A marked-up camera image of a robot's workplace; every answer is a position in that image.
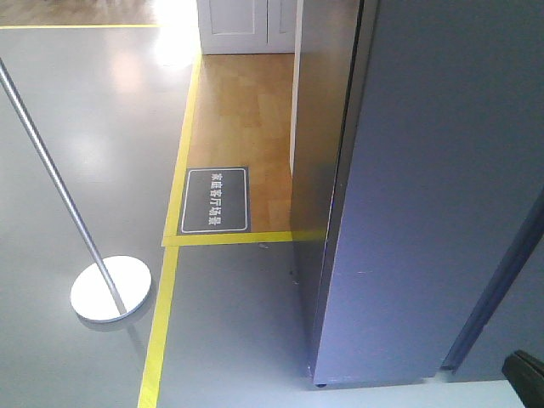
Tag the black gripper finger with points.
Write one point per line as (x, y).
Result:
(524, 372)

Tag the fridge door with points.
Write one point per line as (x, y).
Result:
(446, 165)

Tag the dark grey fridge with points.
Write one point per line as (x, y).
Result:
(336, 39)

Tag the metal floor stand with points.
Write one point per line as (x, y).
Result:
(110, 289)

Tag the white panelled cabinet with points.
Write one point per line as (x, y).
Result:
(248, 26)

